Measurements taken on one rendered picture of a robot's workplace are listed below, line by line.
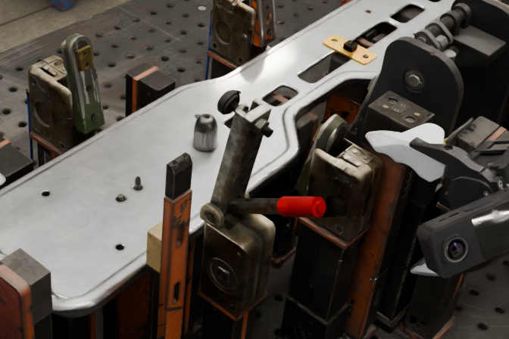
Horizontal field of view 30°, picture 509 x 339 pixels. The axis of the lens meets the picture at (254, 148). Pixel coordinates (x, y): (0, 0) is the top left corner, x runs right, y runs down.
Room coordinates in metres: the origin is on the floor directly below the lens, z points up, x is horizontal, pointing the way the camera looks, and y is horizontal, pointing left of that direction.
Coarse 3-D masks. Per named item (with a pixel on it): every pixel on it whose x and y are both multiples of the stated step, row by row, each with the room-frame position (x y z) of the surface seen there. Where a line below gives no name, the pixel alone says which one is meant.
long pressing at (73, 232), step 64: (384, 0) 1.44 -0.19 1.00; (448, 0) 1.47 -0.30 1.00; (256, 64) 1.20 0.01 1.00; (128, 128) 1.00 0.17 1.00; (192, 128) 1.02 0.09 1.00; (0, 192) 0.85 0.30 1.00; (64, 192) 0.86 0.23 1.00; (128, 192) 0.88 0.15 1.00; (192, 192) 0.89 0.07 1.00; (256, 192) 0.92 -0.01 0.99; (0, 256) 0.75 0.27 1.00; (64, 256) 0.76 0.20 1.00; (128, 256) 0.77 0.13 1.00
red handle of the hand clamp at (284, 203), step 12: (240, 204) 0.79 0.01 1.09; (252, 204) 0.78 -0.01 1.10; (264, 204) 0.77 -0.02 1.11; (276, 204) 0.76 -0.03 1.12; (288, 204) 0.75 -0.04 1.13; (300, 204) 0.74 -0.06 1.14; (312, 204) 0.73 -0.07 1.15; (324, 204) 0.74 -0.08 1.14; (288, 216) 0.75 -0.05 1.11; (300, 216) 0.74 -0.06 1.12; (312, 216) 0.73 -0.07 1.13
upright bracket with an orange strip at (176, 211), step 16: (176, 160) 0.71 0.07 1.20; (176, 176) 0.71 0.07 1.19; (176, 192) 0.71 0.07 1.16; (176, 208) 0.71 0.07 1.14; (176, 224) 0.71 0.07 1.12; (176, 240) 0.71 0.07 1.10; (176, 256) 0.71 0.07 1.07; (160, 272) 0.71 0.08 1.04; (176, 272) 0.71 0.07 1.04; (160, 288) 0.71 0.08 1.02; (176, 288) 0.72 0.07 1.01; (160, 304) 0.71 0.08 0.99; (176, 304) 0.71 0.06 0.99; (160, 320) 0.71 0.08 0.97; (176, 320) 0.72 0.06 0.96; (160, 336) 0.70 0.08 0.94; (176, 336) 0.72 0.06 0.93
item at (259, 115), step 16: (224, 96) 0.81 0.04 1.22; (224, 112) 0.80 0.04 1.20; (240, 112) 0.78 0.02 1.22; (256, 112) 0.79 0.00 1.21; (240, 128) 0.78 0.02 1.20; (256, 128) 0.78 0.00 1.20; (240, 144) 0.78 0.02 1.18; (256, 144) 0.80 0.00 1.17; (224, 160) 0.79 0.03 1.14; (240, 160) 0.78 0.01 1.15; (224, 176) 0.79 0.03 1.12; (240, 176) 0.79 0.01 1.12; (224, 192) 0.79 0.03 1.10; (240, 192) 0.80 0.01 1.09; (224, 208) 0.79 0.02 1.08
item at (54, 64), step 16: (48, 64) 1.07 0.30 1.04; (32, 80) 1.05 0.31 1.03; (48, 80) 1.03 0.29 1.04; (64, 80) 1.04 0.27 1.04; (32, 96) 1.05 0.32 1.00; (48, 96) 1.03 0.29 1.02; (64, 96) 1.01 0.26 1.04; (32, 112) 1.05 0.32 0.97; (48, 112) 1.04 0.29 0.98; (64, 112) 1.01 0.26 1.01; (32, 128) 1.05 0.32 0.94; (48, 128) 1.03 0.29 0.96; (64, 128) 1.01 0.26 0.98; (32, 144) 1.06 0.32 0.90; (48, 144) 1.03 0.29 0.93; (64, 144) 1.01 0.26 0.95; (48, 160) 1.05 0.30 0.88; (48, 192) 1.05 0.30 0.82
